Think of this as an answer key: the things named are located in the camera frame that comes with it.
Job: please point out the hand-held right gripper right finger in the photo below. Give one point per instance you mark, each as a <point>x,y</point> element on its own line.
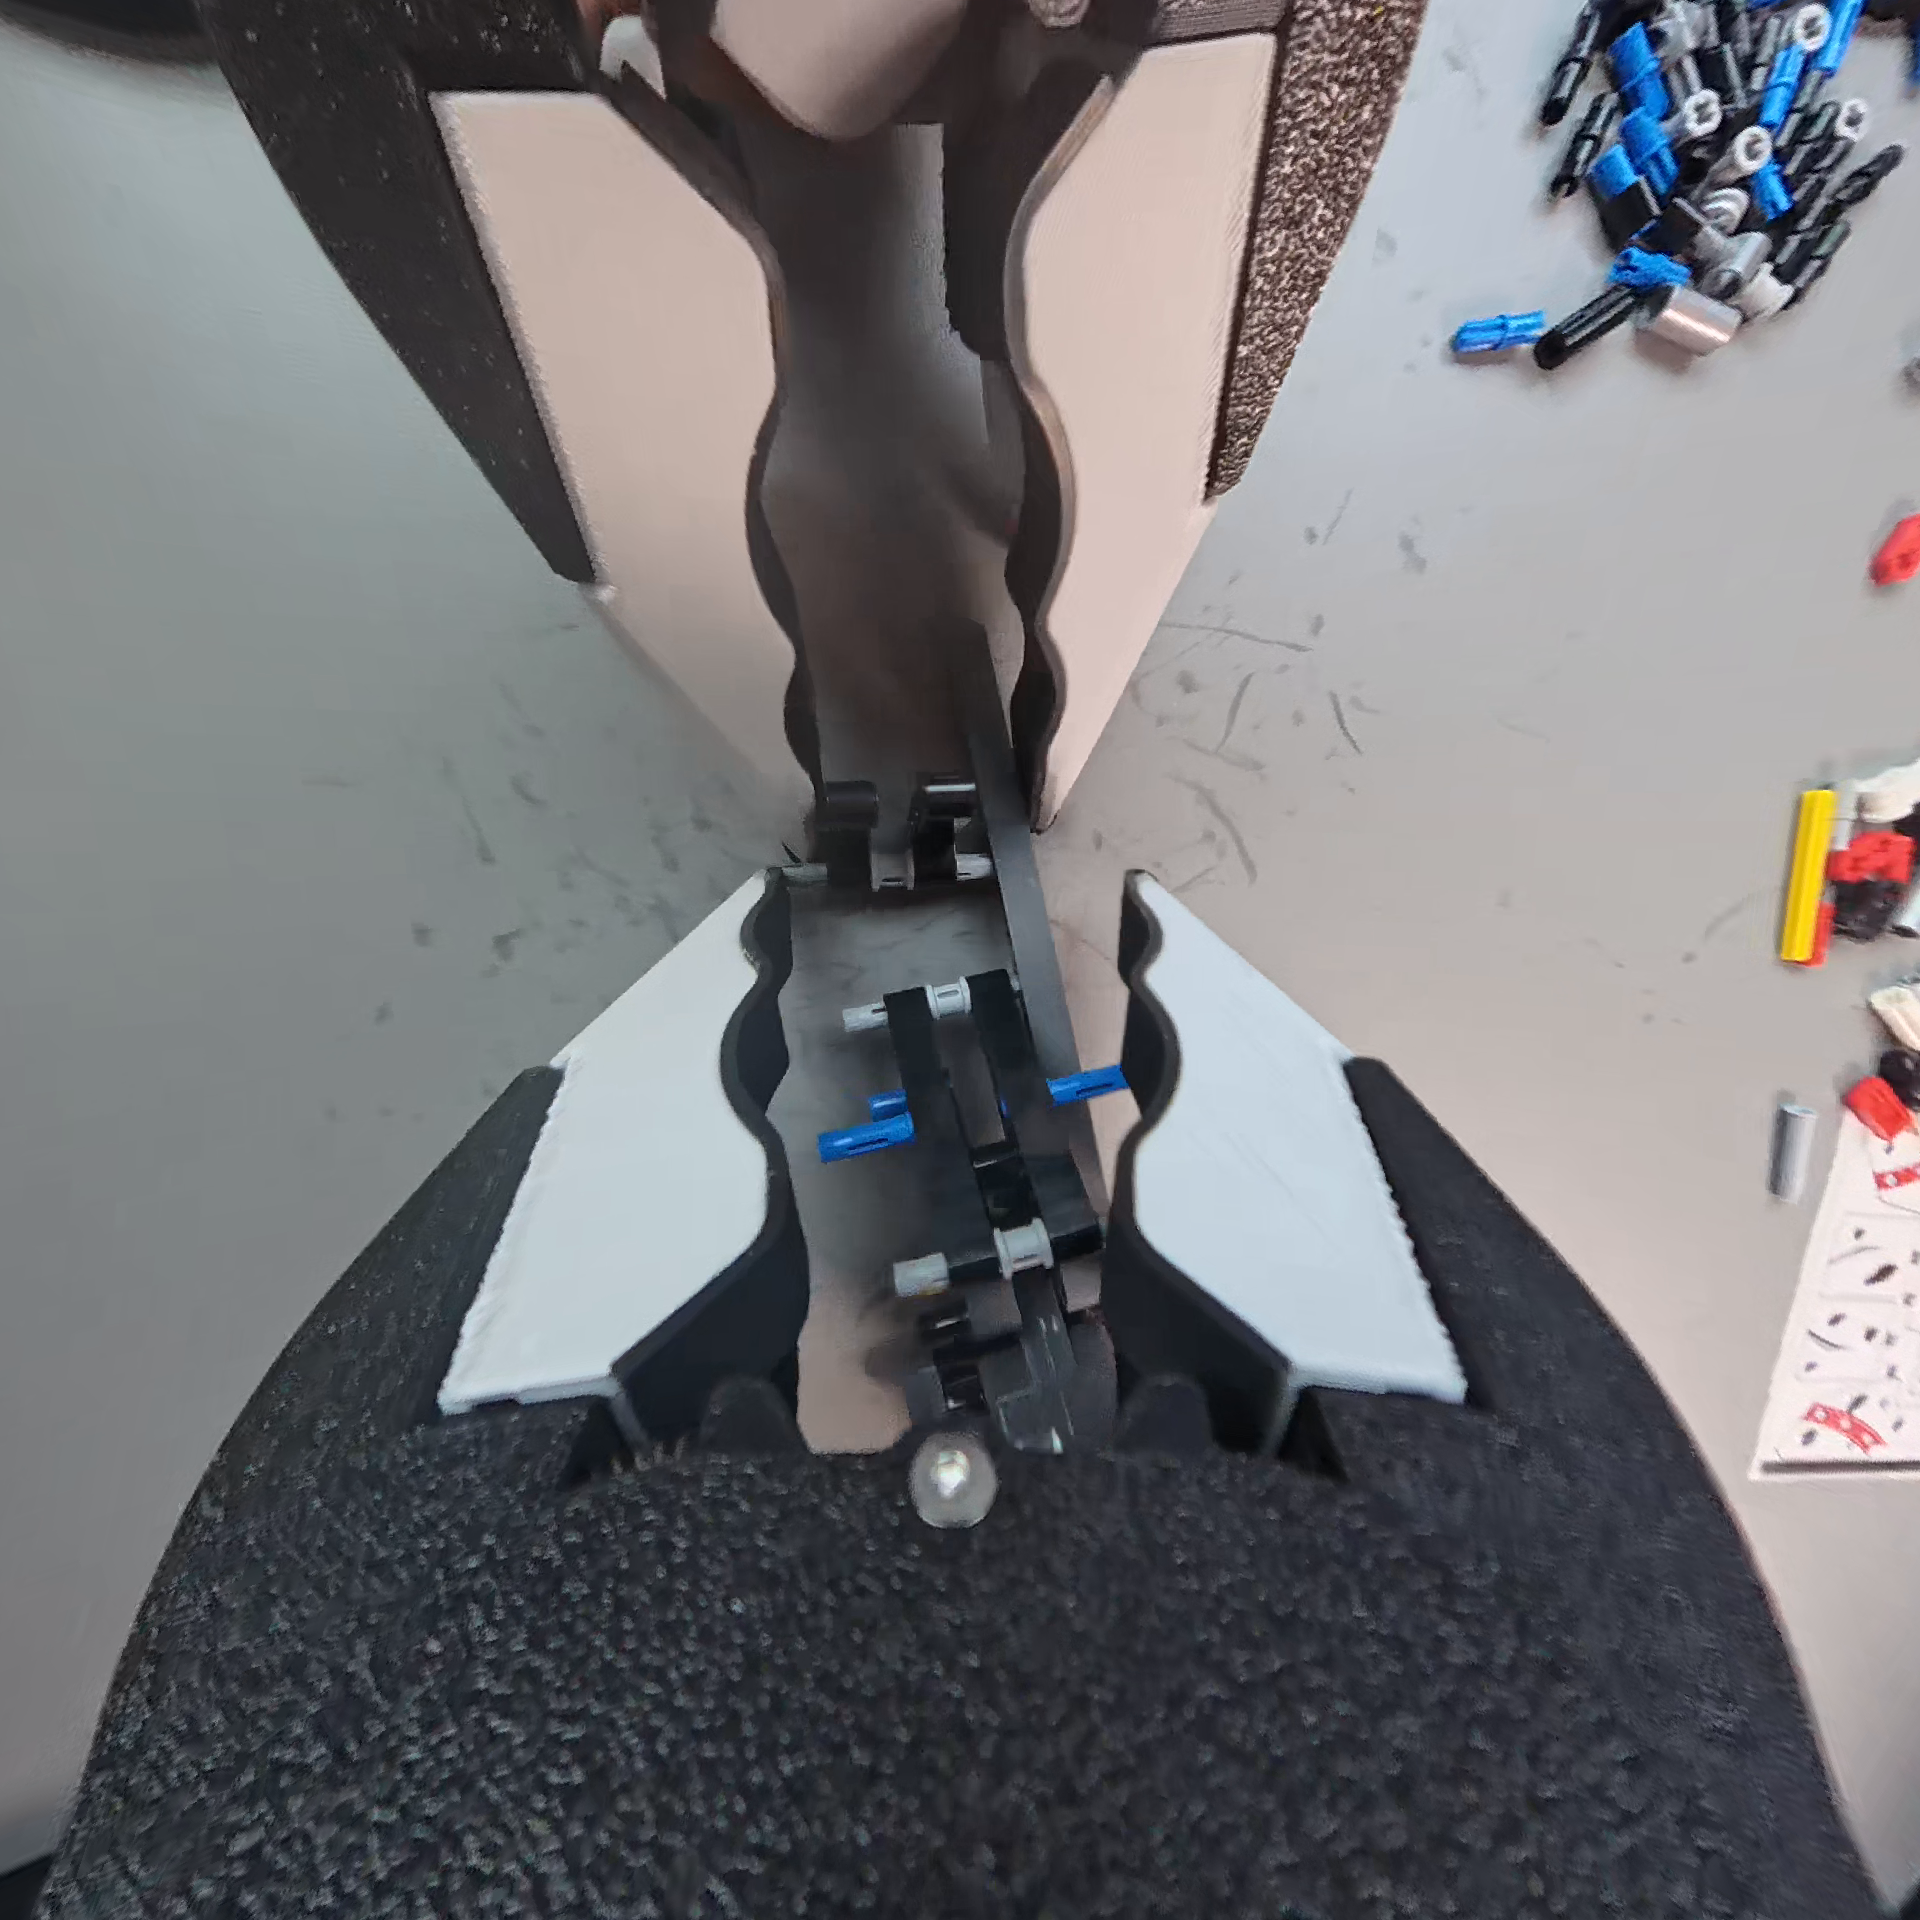
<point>1291,1202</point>

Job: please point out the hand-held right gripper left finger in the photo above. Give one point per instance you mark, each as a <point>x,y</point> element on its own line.
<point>614,1184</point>

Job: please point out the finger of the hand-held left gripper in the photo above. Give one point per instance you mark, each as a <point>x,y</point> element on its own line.
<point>1140,376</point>
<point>631,376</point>

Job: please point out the brick vehicle chassis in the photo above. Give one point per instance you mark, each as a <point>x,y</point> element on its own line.
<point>1036,961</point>

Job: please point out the grey axle pin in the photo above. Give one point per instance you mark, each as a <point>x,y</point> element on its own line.
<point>901,875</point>

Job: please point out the grey desk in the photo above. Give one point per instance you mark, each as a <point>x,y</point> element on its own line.
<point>299,676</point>

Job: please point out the small grey tube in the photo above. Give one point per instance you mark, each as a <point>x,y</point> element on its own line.
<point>1791,1151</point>

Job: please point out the white sticker sheet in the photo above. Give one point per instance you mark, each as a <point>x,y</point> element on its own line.
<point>1852,1322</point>

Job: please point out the pile of blue black pins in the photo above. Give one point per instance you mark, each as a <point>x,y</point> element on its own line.
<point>1697,164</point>

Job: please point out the yellow brick beam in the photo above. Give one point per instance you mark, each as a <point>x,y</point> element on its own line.
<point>1807,876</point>

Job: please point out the pile of red white bricks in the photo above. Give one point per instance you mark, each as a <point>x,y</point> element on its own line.
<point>1875,870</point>

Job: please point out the small red brick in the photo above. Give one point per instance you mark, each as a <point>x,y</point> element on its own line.
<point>1897,551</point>

